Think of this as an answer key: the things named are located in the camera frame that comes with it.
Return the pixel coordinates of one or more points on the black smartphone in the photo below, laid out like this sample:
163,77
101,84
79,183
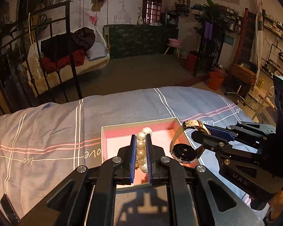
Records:
9,210

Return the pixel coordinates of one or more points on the red phone booth cabinet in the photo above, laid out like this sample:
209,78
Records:
151,10

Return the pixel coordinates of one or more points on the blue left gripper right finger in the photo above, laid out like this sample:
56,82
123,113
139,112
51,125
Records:
149,154

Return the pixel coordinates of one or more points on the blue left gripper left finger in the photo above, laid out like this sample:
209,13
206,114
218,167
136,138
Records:
132,157

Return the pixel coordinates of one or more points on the white wicker swing seat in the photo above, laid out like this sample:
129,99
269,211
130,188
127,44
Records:
59,71

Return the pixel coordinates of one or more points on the green patterned cabinet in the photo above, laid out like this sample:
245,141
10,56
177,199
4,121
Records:
129,40

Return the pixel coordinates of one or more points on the grey pillow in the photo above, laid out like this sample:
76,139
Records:
96,51

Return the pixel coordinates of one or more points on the red and black clothes pile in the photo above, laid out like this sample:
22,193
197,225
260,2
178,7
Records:
58,49

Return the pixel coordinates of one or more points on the blue striped bed sheet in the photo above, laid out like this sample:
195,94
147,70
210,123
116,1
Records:
40,146

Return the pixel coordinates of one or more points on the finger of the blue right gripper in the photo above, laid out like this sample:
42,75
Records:
207,142
221,133

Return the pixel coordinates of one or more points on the red bucket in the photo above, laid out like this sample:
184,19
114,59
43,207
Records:
215,80

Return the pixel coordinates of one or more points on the pink basin on stool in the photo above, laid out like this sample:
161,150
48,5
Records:
176,44

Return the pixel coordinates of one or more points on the right hand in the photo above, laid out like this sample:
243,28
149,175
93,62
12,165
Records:
275,213

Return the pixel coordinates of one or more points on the black iron bed frame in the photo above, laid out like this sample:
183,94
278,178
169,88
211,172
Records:
15,41

